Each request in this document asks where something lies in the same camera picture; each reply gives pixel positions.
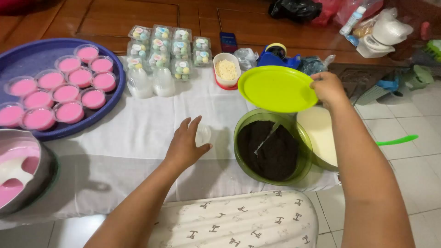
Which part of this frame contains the person's left hand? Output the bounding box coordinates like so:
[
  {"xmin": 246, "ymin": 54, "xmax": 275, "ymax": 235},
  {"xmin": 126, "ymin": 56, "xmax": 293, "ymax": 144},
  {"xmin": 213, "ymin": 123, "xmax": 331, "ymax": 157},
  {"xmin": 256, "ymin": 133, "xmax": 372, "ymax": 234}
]
[{"xmin": 164, "ymin": 116, "xmax": 213, "ymax": 170}]

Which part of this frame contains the person's right hand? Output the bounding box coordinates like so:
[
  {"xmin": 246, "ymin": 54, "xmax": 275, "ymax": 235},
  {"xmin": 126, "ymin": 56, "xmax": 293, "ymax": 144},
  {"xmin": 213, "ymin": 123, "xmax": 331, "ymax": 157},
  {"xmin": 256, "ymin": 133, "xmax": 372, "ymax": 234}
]
[{"xmin": 309, "ymin": 71, "xmax": 351, "ymax": 111}]

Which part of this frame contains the lime green round lid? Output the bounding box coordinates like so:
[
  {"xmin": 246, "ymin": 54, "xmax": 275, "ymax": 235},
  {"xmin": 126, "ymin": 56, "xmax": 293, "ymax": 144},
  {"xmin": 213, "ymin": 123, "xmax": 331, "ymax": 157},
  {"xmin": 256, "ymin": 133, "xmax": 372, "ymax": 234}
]
[{"xmin": 238, "ymin": 65, "xmax": 319, "ymax": 113}]

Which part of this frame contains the small clear plastic cup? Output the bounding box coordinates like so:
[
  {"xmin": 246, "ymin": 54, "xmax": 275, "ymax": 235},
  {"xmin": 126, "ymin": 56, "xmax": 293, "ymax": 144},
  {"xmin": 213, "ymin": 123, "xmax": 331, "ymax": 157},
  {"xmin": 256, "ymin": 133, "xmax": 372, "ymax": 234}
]
[{"xmin": 195, "ymin": 124, "xmax": 212, "ymax": 146}]

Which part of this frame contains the bluish plastic bag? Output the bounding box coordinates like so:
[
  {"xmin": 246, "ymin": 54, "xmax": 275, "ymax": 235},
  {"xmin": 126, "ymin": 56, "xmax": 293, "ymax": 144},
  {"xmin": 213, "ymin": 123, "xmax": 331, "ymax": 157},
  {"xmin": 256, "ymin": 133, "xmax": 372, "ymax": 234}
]
[{"xmin": 297, "ymin": 54, "xmax": 336, "ymax": 76}]

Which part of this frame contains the blue tape dispenser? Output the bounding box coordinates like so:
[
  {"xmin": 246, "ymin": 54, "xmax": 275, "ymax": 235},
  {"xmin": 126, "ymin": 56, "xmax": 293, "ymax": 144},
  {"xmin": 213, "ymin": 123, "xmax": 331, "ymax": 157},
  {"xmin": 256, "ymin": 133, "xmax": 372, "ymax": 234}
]
[{"xmin": 257, "ymin": 43, "xmax": 302, "ymax": 70}]

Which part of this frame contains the pot of white cream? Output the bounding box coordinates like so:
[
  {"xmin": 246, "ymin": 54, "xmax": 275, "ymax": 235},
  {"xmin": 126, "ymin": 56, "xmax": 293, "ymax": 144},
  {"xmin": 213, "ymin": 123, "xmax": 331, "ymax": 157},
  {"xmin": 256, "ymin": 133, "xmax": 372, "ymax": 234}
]
[{"xmin": 296, "ymin": 105, "xmax": 340, "ymax": 172}]

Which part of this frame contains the white kitchen scale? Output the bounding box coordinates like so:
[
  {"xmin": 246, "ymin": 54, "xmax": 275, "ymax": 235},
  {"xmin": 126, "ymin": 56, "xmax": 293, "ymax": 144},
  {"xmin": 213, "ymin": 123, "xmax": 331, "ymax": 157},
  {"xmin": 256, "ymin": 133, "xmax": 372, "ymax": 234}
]
[{"xmin": 356, "ymin": 34, "xmax": 396, "ymax": 59}]

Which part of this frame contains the red plastic bag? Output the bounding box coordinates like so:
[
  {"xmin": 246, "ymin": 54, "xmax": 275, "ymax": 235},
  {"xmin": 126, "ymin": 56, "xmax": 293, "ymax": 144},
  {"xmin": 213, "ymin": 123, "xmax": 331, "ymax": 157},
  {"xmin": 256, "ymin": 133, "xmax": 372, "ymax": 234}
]
[{"xmin": 312, "ymin": 0, "xmax": 345, "ymax": 27}]

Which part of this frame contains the white bottle with blue cap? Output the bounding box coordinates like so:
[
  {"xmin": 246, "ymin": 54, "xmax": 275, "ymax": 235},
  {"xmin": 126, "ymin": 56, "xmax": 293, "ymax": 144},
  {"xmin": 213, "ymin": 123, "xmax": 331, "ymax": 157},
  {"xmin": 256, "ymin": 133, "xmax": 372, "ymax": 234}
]
[{"xmin": 339, "ymin": 6, "xmax": 367, "ymax": 37}]

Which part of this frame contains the crumpled clear plastic bag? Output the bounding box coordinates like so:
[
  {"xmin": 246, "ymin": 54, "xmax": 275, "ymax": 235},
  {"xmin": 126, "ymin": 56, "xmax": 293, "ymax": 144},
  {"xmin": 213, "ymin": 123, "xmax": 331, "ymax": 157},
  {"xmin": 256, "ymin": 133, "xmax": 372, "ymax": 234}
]
[{"xmin": 233, "ymin": 48, "xmax": 259, "ymax": 71}]

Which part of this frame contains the clear plastic spoon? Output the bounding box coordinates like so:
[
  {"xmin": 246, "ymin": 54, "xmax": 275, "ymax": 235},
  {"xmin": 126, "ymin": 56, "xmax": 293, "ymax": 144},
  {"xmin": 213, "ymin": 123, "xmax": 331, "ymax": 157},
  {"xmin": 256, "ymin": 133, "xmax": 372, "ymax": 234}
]
[{"xmin": 254, "ymin": 121, "xmax": 281, "ymax": 155}]

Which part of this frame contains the black plastic bag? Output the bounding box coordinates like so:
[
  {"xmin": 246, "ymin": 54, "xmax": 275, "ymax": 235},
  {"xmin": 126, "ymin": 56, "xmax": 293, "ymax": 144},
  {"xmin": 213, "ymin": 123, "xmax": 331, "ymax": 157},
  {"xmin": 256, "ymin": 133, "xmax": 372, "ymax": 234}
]
[{"xmin": 268, "ymin": 0, "xmax": 323, "ymax": 23}]

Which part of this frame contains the heap of green blue plasticware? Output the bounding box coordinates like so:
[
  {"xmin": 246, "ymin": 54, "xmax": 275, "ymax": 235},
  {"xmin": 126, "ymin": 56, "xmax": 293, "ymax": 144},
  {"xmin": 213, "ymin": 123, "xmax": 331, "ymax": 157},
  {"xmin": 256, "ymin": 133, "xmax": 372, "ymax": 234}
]
[{"xmin": 355, "ymin": 39, "xmax": 441, "ymax": 106}]

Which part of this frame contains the green bowl of dark crumbs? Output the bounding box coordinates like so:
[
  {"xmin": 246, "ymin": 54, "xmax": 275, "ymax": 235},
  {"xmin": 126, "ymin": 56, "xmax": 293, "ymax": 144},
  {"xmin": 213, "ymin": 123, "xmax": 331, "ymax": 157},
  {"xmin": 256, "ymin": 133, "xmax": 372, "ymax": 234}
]
[{"xmin": 234, "ymin": 109, "xmax": 314, "ymax": 186}]

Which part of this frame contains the white tub of grated cheese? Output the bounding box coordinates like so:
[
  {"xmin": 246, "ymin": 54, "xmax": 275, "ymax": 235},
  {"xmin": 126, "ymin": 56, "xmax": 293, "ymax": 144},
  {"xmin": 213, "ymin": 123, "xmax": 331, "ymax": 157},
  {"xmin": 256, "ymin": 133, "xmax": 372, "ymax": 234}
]
[{"xmin": 213, "ymin": 52, "xmax": 242, "ymax": 91}]

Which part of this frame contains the clear bag of white cups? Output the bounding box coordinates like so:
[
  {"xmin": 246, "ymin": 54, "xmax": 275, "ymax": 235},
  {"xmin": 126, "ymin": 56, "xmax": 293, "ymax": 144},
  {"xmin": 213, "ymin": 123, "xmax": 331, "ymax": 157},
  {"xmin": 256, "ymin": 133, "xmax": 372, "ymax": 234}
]
[{"xmin": 371, "ymin": 8, "xmax": 414, "ymax": 46}]

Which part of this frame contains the dark blue phone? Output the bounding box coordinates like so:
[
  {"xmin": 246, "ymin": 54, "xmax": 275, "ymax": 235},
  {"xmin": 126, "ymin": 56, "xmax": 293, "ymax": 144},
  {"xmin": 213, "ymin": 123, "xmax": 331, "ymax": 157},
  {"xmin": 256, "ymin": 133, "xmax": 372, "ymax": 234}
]
[{"xmin": 219, "ymin": 32, "xmax": 238, "ymax": 54}]

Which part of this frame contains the green spatula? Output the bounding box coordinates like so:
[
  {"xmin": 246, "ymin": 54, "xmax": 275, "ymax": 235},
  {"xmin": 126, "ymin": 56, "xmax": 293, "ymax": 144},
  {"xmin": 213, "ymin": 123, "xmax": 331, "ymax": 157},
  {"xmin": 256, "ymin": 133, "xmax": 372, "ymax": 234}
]
[{"xmin": 376, "ymin": 135, "xmax": 419, "ymax": 147}]

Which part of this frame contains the stack of clear cups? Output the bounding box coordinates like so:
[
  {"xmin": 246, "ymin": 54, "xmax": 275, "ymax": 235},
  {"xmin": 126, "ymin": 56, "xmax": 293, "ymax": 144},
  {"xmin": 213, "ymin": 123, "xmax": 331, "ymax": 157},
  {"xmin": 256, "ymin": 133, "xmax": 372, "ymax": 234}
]
[
  {"xmin": 127, "ymin": 67, "xmax": 154, "ymax": 99},
  {"xmin": 153, "ymin": 66, "xmax": 176, "ymax": 98}
]

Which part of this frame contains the group of coloured sweet boxes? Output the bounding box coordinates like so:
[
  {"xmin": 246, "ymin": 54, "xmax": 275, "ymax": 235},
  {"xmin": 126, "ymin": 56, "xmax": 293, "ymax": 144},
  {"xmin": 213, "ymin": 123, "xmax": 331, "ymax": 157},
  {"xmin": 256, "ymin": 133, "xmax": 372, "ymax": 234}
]
[{"xmin": 125, "ymin": 24, "xmax": 212, "ymax": 82}]

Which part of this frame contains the white patterned cushion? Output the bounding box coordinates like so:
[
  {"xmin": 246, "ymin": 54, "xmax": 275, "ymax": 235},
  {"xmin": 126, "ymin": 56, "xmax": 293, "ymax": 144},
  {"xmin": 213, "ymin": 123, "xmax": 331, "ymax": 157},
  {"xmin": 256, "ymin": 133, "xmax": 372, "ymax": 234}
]
[{"xmin": 147, "ymin": 190, "xmax": 319, "ymax": 248}]

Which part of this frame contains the white tablecloth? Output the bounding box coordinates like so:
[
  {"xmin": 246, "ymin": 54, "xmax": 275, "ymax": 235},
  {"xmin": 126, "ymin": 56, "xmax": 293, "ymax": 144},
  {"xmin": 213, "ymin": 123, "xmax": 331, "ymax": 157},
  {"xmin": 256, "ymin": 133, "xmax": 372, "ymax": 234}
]
[{"xmin": 0, "ymin": 56, "xmax": 340, "ymax": 231}]

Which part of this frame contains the group of pink pudding cups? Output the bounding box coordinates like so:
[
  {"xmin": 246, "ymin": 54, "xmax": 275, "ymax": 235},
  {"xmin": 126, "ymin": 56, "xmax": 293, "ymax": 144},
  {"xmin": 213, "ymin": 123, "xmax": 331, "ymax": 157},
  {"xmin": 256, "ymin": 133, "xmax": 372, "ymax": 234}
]
[{"xmin": 0, "ymin": 44, "xmax": 117, "ymax": 131}]

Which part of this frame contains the blue round tray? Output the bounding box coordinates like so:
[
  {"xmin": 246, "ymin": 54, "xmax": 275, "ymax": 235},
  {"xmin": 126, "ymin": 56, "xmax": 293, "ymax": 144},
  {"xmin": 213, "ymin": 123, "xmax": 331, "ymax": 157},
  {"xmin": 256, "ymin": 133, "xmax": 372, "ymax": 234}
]
[{"xmin": 0, "ymin": 38, "xmax": 127, "ymax": 142}]

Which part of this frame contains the metal pot of pink pudding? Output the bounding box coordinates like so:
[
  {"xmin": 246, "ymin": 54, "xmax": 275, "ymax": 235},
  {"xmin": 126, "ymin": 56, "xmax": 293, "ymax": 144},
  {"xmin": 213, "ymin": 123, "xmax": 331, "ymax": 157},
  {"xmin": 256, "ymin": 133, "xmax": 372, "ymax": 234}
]
[{"xmin": 0, "ymin": 129, "xmax": 60, "ymax": 218}]

